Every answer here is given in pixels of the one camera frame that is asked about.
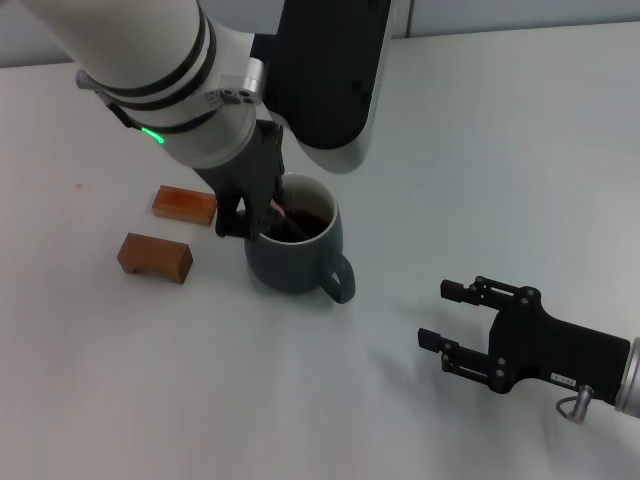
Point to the dark coffee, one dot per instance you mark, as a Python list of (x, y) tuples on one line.
[(315, 220)]

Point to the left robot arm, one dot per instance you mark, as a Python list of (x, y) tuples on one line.
[(150, 50)]

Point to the grey ceramic cup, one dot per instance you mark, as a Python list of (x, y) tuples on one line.
[(300, 270)]

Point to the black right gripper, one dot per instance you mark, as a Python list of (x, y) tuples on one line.
[(550, 345)]

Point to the matte arched wooden block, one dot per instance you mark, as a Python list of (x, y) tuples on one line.
[(160, 255)]

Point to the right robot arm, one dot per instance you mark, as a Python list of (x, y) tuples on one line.
[(631, 380)]

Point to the glossy wooden rest block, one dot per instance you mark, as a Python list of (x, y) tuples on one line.
[(185, 205)]

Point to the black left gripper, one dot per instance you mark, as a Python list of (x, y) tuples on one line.
[(250, 165)]

